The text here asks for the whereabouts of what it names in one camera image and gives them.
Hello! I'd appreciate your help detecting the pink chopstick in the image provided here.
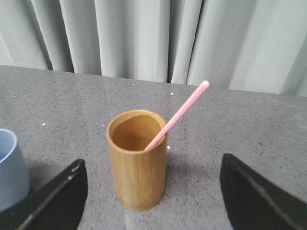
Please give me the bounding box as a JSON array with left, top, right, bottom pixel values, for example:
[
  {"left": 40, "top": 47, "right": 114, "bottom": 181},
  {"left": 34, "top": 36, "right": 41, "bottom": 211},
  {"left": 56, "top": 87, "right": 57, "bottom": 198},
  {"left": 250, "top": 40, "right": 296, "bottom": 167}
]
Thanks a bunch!
[{"left": 145, "top": 80, "right": 210, "bottom": 150}]

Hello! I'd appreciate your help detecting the blue plastic cup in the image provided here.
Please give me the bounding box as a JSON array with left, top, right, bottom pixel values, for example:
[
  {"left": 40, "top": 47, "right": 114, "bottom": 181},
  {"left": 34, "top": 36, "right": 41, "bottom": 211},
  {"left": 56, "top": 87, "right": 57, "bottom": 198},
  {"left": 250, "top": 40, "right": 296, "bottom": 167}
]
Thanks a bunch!
[{"left": 0, "top": 128, "right": 30, "bottom": 211}]

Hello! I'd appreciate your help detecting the bamboo cylindrical holder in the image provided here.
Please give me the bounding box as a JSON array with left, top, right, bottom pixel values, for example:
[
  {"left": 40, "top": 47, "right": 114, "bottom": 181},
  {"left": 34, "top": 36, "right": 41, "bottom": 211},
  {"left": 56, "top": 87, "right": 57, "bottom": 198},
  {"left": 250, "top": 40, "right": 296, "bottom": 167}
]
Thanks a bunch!
[{"left": 106, "top": 109, "right": 168, "bottom": 211}]

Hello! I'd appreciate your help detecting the grey-white curtain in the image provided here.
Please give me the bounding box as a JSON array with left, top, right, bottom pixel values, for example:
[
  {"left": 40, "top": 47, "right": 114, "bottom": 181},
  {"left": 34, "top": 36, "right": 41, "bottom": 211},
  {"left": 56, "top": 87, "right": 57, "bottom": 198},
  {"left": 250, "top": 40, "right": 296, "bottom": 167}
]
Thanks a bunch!
[{"left": 0, "top": 0, "right": 307, "bottom": 96}]

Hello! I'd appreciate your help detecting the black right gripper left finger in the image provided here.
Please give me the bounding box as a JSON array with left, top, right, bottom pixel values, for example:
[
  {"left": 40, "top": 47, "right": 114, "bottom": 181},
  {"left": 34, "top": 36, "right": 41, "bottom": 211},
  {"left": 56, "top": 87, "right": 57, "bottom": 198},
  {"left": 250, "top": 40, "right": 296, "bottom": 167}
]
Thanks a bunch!
[{"left": 0, "top": 159, "right": 88, "bottom": 230}]

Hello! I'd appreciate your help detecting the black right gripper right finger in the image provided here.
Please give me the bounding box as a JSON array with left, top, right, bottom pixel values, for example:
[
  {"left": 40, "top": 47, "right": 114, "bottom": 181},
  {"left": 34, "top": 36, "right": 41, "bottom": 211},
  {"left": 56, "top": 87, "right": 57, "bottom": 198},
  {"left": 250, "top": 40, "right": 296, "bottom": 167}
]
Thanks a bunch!
[{"left": 220, "top": 153, "right": 307, "bottom": 230}]

